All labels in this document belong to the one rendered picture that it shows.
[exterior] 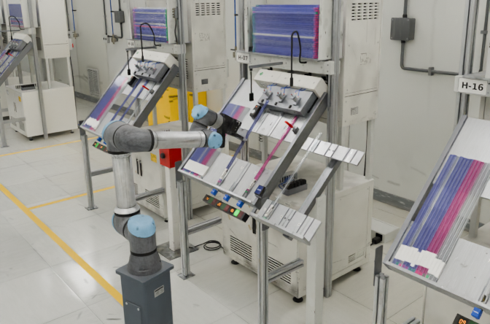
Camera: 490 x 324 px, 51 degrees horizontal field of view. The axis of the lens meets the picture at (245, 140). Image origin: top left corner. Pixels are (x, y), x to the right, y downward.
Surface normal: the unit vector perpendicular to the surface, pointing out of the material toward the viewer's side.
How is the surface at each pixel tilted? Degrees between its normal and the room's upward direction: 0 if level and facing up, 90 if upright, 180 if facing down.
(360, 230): 90
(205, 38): 90
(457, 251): 44
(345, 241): 90
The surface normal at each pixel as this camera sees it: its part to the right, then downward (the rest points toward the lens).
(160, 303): 0.80, 0.15
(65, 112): 0.64, 0.20
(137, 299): -0.59, 0.22
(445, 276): -0.55, -0.56
